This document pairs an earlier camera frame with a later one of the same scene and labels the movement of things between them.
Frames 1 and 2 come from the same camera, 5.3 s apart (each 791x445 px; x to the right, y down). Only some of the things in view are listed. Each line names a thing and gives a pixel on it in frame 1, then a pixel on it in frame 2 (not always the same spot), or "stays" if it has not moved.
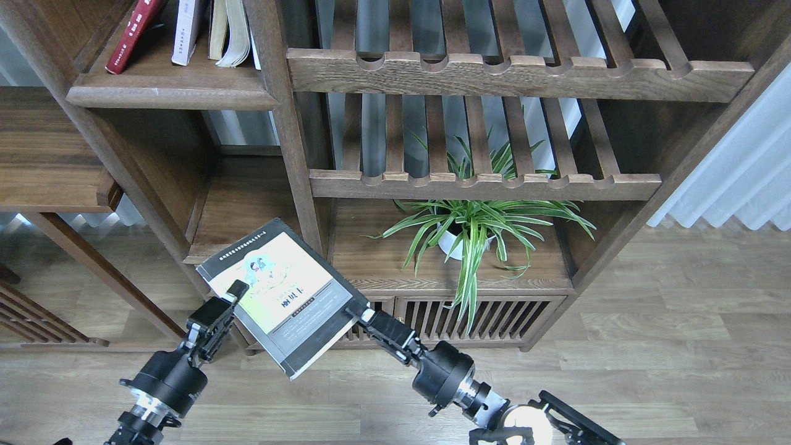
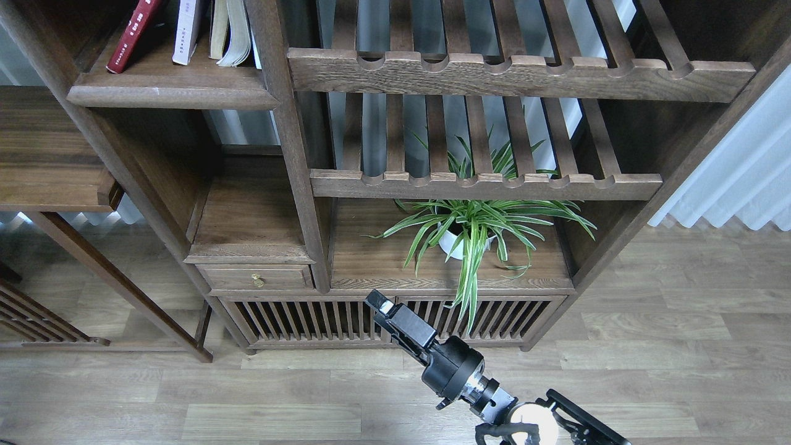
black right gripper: (442, 371) -> (452, 367)
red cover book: (143, 16) stays
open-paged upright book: (238, 50) stays
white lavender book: (186, 32) stays
